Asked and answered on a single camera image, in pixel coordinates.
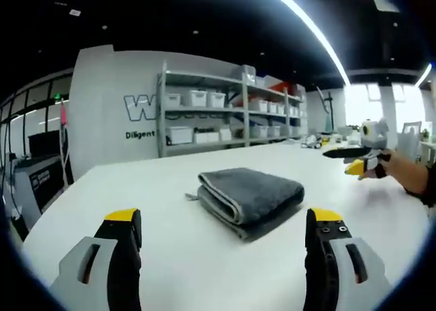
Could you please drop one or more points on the black floor stand pole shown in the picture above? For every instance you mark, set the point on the black floor stand pole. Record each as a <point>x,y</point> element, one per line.
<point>327,110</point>

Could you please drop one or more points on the grey towel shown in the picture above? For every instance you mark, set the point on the grey towel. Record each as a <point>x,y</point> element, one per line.
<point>252,197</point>

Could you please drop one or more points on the black monitor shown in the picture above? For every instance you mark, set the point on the black monitor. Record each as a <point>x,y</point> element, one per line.
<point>43,144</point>

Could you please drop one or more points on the pink hanging object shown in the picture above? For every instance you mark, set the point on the pink hanging object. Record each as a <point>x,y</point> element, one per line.
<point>63,115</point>

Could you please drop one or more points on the rows of white storage bins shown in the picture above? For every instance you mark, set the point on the rows of white storage bins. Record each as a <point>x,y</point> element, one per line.
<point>218,117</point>

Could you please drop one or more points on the dark grey machine cabinet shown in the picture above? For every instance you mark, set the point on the dark grey machine cabinet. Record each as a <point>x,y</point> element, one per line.
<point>37,181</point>

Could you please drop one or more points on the long ceiling light strip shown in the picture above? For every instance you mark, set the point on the long ceiling light strip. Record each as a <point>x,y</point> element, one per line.
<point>313,25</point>

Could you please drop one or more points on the person's right hand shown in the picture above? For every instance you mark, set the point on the person's right hand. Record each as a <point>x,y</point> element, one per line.
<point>391,168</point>

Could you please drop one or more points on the grey metal shelving rack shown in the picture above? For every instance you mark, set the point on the grey metal shelving rack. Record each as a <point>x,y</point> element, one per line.
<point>238,113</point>

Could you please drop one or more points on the short ceiling light strip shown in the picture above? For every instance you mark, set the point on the short ceiling light strip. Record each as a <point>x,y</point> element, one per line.
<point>425,73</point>

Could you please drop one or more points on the clutter of small tools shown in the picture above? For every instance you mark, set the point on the clutter of small tools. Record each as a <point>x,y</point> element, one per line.
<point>316,141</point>

